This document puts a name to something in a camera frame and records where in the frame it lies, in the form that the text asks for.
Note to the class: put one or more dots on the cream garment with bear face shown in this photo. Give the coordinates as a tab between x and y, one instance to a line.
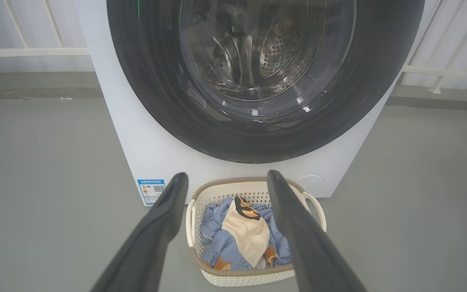
245	235

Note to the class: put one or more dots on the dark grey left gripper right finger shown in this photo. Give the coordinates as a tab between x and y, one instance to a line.
302	243

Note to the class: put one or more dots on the blue energy label sticker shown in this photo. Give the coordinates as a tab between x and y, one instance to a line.
151	192

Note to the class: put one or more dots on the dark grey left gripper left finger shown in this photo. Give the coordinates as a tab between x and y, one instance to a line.
156	227

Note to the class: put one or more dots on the perforated steel washer drum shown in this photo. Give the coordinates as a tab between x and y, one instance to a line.
282	52

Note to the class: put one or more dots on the dark round glass washer door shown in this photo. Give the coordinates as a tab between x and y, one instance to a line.
156	101

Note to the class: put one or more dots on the white metal railing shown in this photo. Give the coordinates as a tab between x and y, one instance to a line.
440	73
31	52

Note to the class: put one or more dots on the cream perforated laundry basket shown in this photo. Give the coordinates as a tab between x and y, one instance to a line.
233	280

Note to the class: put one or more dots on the white washing machine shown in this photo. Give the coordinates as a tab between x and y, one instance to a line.
144	142

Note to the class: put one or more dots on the round white filter cover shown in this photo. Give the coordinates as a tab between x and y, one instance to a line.
312	182

